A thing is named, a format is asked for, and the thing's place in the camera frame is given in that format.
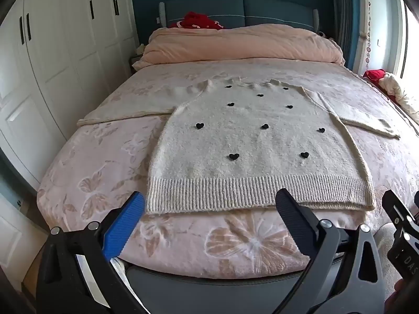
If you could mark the grey curtain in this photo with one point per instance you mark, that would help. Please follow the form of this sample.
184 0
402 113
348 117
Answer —
340 13

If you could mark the dark nightstand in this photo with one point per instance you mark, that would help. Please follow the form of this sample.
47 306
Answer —
135 62

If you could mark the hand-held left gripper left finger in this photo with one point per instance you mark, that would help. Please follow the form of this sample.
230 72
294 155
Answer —
123 225

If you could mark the red pillow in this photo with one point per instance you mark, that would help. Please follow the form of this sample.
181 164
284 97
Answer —
196 21

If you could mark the cream sweater with black hearts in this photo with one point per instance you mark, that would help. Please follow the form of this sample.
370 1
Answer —
245 170

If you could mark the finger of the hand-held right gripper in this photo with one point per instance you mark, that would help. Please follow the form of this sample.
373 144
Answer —
397 207

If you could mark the red cloth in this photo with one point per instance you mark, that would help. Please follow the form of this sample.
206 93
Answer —
375 75

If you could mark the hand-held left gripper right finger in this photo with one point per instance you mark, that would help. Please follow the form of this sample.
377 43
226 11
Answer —
293 219

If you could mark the white wardrobe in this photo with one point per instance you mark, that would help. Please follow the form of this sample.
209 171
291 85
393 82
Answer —
65 55

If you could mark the white crumpled cloth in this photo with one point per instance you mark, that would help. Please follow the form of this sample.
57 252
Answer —
399 95

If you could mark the bed with pink floral sheet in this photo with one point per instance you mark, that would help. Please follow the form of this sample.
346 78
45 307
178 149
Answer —
98 176

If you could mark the peach duvet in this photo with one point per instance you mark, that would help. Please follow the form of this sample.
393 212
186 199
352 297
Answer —
229 45

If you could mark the person's right hand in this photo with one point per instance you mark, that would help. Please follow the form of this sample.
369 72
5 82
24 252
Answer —
397 292

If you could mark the blue padded headboard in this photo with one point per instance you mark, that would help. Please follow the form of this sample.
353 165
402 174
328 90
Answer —
278 13

